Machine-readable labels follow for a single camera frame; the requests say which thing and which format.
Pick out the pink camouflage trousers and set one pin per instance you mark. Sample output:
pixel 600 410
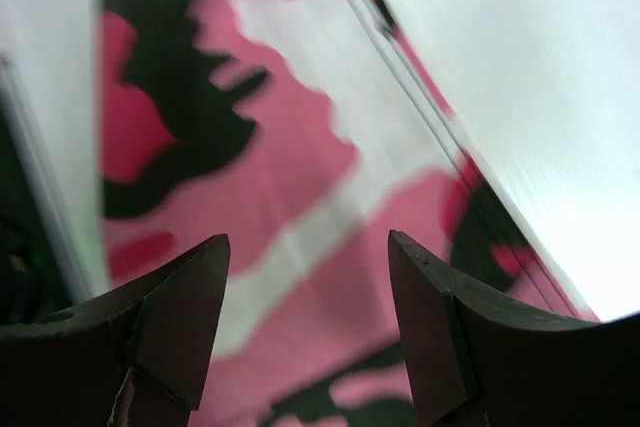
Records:
pixel 305 131

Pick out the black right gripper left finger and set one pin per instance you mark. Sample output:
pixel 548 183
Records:
pixel 135 356

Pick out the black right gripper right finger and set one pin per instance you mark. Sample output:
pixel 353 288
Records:
pixel 478 357

